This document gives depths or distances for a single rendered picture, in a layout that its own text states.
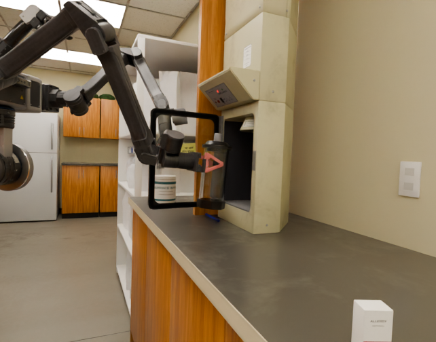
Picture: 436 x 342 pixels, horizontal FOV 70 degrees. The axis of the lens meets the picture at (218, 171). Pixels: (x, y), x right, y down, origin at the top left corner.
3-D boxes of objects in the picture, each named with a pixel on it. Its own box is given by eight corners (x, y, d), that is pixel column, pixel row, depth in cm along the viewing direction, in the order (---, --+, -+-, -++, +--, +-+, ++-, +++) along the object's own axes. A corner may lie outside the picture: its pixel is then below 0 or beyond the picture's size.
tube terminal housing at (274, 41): (265, 214, 150) (272, 51, 146) (310, 230, 120) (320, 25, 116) (217, 216, 140) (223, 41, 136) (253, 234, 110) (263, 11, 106)
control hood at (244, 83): (221, 110, 137) (222, 87, 137) (259, 100, 108) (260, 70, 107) (196, 108, 133) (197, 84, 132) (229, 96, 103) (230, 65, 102)
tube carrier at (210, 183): (217, 202, 120) (223, 147, 120) (230, 207, 111) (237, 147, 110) (191, 201, 116) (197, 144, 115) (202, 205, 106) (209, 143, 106)
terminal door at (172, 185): (216, 205, 137) (219, 115, 135) (148, 210, 123) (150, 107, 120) (214, 205, 138) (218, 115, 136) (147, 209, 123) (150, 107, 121)
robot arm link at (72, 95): (127, 57, 167) (121, 41, 159) (147, 64, 163) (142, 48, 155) (68, 112, 148) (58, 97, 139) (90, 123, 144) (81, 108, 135)
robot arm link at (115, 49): (96, 26, 92) (79, 30, 82) (114, 21, 91) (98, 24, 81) (147, 154, 112) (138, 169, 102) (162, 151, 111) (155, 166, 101)
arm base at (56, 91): (56, 112, 151) (56, 87, 150) (72, 112, 150) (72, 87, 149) (45, 110, 142) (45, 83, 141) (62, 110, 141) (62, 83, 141)
